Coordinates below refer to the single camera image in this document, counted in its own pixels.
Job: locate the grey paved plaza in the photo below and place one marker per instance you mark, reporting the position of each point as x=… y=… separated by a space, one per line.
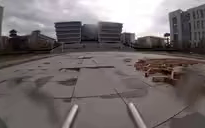
x=96 y=83

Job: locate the grey stepped embankment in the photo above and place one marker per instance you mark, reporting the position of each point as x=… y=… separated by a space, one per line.
x=91 y=46

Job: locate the small grey building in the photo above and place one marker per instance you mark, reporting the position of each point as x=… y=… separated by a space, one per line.
x=127 y=37

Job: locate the grey multi-storey building complex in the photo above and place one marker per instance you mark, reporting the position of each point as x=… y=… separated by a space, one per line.
x=68 y=31

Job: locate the low pale building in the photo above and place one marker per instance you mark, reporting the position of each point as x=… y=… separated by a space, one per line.
x=150 y=42

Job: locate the pile of reddish bricks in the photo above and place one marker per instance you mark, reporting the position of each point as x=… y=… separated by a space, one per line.
x=158 y=68

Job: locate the robot's own part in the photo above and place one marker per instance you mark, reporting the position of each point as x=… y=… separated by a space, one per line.
x=137 y=115
x=70 y=116

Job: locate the low dark building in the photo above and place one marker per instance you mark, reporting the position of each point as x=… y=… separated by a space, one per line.
x=36 y=40

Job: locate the raised stone kerb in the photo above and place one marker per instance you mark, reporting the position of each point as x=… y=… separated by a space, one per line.
x=16 y=62

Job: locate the tall grey windowed building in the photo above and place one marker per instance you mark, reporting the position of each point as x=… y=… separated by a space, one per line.
x=193 y=26

